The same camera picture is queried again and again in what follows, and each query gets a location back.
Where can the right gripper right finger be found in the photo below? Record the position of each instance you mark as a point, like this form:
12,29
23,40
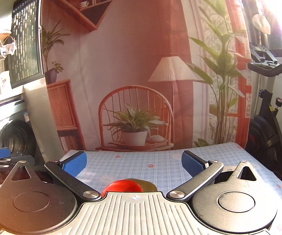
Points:
203,174

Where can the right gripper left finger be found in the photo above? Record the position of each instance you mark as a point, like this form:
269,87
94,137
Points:
65,173

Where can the red bowl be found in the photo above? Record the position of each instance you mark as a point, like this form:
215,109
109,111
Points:
124,185

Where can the green plate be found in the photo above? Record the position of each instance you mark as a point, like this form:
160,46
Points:
146,186

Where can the washing machine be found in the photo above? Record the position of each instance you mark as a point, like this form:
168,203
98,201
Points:
16,132

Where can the blue plaid tablecloth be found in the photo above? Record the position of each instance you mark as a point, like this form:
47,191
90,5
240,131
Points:
165,171

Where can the white paper bag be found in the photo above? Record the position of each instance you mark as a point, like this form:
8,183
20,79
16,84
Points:
5,82

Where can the black exercise bike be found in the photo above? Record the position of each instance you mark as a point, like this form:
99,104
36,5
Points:
265,137

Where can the window with lattice grille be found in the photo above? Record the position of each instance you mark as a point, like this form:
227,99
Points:
25,64

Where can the hanging laundry clothes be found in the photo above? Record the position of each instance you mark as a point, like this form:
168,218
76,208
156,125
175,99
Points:
1,47

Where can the printed room backdrop cloth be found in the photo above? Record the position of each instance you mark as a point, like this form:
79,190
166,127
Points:
192,52

